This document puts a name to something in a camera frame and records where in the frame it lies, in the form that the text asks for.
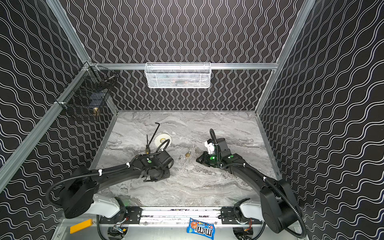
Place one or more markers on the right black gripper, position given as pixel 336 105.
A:
pixel 203 159

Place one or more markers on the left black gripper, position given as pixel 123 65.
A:
pixel 154 173

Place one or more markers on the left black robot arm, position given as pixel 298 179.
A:
pixel 79 194

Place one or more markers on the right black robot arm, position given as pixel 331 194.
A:
pixel 278 208

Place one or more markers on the black yellow screwdriver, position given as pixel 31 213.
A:
pixel 147 146

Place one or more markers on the white tape roll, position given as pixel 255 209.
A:
pixel 162 138

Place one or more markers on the M&M's candy bag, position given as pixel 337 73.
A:
pixel 201 228

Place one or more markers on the brass item in black basket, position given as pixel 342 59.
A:
pixel 96 112

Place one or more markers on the white mesh basket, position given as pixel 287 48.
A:
pixel 178 75

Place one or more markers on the yellow block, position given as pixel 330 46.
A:
pixel 81 226

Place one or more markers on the black wire basket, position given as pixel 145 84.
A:
pixel 93 90

